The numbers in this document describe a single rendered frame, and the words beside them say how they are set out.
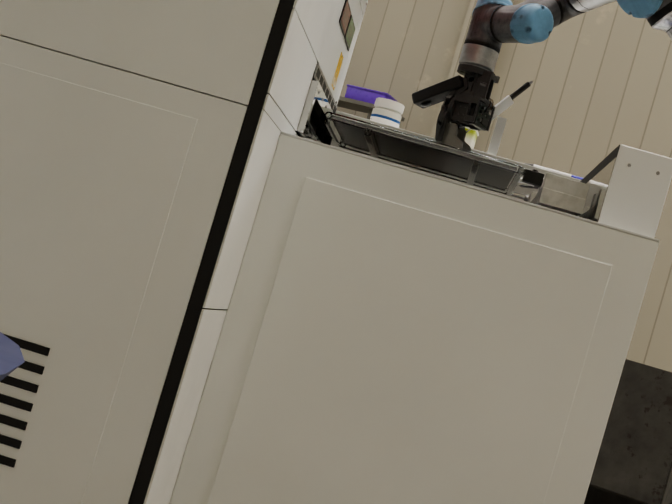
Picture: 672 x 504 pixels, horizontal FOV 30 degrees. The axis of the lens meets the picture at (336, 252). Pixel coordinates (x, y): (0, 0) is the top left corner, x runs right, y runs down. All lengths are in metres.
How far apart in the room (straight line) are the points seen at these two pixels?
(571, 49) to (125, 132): 7.70
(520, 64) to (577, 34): 0.47
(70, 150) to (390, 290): 0.54
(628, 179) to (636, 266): 0.16
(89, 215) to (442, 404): 0.62
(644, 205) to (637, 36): 7.31
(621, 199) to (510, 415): 0.40
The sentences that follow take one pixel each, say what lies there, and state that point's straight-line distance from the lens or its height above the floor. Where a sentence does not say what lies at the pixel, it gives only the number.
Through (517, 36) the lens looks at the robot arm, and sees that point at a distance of 2.49.
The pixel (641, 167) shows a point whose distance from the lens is 2.07.
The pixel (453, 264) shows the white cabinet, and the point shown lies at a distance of 1.96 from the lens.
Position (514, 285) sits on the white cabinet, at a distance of 1.97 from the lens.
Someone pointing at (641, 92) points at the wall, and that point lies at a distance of 9.23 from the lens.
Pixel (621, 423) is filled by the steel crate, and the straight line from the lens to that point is 5.60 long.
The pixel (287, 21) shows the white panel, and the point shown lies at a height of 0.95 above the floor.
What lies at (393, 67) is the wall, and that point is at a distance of 9.71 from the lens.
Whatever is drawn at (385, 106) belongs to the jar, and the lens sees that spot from 2.88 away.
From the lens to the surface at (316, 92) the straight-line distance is 2.19.
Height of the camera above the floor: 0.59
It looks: 2 degrees up
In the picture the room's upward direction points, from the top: 17 degrees clockwise
